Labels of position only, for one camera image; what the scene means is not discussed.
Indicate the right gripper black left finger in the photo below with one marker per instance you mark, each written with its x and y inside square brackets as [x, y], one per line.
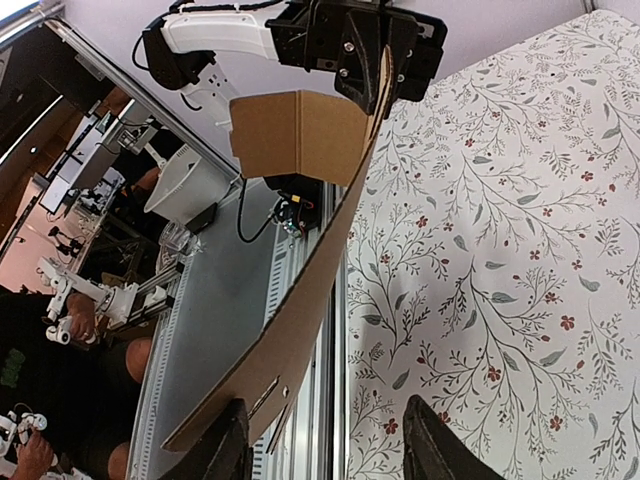
[223, 451]

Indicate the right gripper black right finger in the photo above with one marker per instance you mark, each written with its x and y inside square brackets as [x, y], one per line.
[433, 451]

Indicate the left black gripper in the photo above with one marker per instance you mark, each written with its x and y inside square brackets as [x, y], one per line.
[348, 38]

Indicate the brown cardboard box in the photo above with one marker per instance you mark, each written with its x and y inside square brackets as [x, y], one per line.
[325, 138]

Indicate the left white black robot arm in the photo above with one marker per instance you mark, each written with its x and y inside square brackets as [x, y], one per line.
[181, 48]

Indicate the seated person in black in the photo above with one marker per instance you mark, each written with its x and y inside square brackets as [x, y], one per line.
[89, 398]

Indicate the floral patterned table mat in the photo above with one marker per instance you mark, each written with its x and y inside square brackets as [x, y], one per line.
[493, 262]

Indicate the white bucket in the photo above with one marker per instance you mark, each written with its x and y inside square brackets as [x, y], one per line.
[187, 185]

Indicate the computer monitor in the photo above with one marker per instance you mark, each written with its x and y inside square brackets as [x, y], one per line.
[83, 169]

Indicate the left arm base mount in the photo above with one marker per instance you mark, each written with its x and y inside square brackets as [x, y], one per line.
[298, 209]

